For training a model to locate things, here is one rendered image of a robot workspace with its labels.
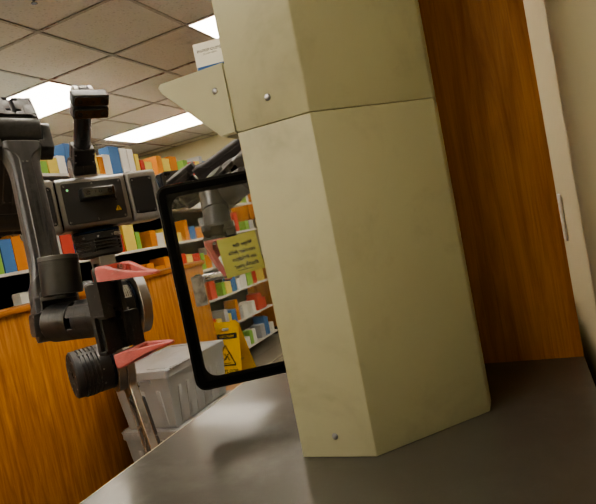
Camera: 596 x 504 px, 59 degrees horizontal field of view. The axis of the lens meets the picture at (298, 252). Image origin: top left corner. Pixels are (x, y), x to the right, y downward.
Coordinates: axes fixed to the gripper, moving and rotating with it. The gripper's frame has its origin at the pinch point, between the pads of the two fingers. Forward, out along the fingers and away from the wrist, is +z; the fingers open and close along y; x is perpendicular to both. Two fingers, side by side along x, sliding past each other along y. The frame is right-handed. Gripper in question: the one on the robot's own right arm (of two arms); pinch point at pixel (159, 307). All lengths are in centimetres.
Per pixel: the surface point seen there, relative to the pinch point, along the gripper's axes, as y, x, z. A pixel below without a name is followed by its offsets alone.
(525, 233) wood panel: -2, 46, 46
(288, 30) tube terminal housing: 32.4, 8.9, 22.6
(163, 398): -70, 163, -142
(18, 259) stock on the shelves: 18, 170, -234
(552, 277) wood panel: -11, 46, 49
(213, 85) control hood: 28.8, 8.9, 10.1
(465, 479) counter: -25.5, 3.2, 35.5
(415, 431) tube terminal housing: -24.2, 13.4, 28.1
